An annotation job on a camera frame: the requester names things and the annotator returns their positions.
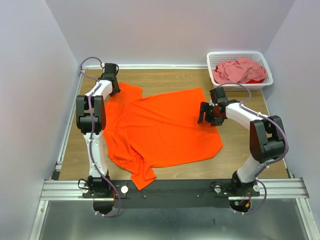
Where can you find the aluminium front rail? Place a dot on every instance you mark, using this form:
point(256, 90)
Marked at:
point(273, 188)

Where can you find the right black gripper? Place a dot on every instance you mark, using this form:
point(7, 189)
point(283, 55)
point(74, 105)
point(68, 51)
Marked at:
point(205, 106)

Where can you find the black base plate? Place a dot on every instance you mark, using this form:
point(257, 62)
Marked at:
point(163, 194)

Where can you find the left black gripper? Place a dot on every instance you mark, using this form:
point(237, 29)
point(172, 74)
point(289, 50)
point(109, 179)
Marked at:
point(116, 90)

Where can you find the orange t shirt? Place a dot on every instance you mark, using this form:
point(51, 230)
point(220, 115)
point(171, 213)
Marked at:
point(158, 131)

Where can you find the red t shirt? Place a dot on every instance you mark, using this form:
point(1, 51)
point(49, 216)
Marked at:
point(255, 81)

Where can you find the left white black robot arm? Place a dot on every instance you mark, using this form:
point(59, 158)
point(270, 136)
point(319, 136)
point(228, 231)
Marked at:
point(91, 120)

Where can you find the white plastic basket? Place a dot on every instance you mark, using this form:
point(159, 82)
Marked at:
point(214, 58)

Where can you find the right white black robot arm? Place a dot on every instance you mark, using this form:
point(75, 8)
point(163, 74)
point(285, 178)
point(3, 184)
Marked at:
point(268, 143)

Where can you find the pink t shirt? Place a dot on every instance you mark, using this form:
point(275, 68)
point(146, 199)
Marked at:
point(238, 71)

